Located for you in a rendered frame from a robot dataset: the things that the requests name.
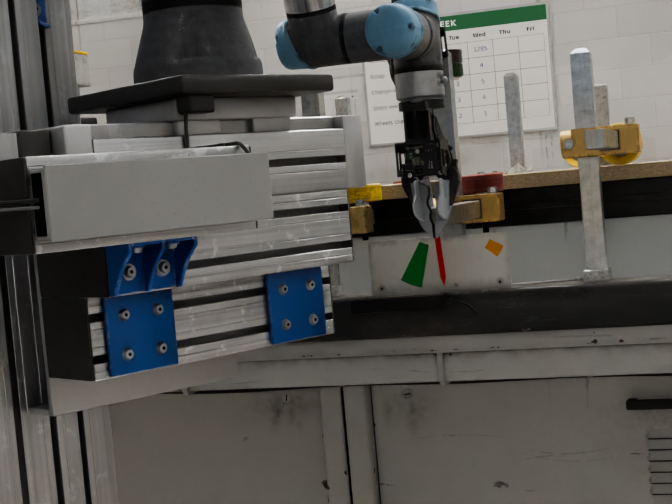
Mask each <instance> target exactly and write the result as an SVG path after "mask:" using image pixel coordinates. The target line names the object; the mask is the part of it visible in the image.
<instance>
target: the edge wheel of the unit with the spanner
mask: <svg viewBox="0 0 672 504"><path fill-rule="evenodd" d="M462 186H463V194H474V193H476V194H487V193H488V191H487V188H488V187H493V186H496V187H497V191H503V190H504V181H503V173H502V172H498V173H486V174H485V171H482V172H477V174H475V175H464V176H462ZM482 226H483V233H487V232H489V222H482Z"/></svg>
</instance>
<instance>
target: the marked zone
mask: <svg viewBox="0 0 672 504"><path fill-rule="evenodd" d="M428 247H429V245H428V244H424V243H422V242H419V244H418V246H417V248H416V250H415V252H414V254H413V256H412V258H411V260H410V262H409V264H408V266H407V268H406V271H405V273H404V275H403V277H402V279H401V281H403V282H405V283H408V284H410V285H413V286H417V287H421V288H422V285H423V278H424V272H425V266H426V260H427V254H428Z"/></svg>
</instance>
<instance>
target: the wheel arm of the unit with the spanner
mask: <svg viewBox="0 0 672 504"><path fill-rule="evenodd" d="M431 209H432V220H433V222H434V224H435V220H436V215H435V207H432V208H431ZM478 217H481V211H480V201H479V200H476V201H464V202H459V203H454V204H453V207H452V210H451V213H450V216H449V219H448V221H447V224H446V226H448V225H452V224H456V223H459V222H463V221H467V220H471V219H474V218H478Z"/></svg>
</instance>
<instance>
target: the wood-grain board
mask: <svg viewBox="0 0 672 504"><path fill-rule="evenodd" d="M600 167H601V180H602V182H603V181H615V180H626V179H638V178H650V177H662V176H672V160H662V161H650V162H639V163H629V164H625V165H605V166H600ZM503 181H504V190H507V189H519V188H531V187H543V186H555V185H567V184H579V170H578V168H570V169H559V170H548V171H536V172H525V173H515V174H514V173H513V174H503ZM430 183H431V189H432V195H433V186H434V185H435V184H437V183H438V180H433V181H430ZM381 189H382V200H388V199H400V198H408V196H407V195H406V193H405V191H404V189H403V186H402V183H399V184H388V185H381ZM433 196H434V195H433Z"/></svg>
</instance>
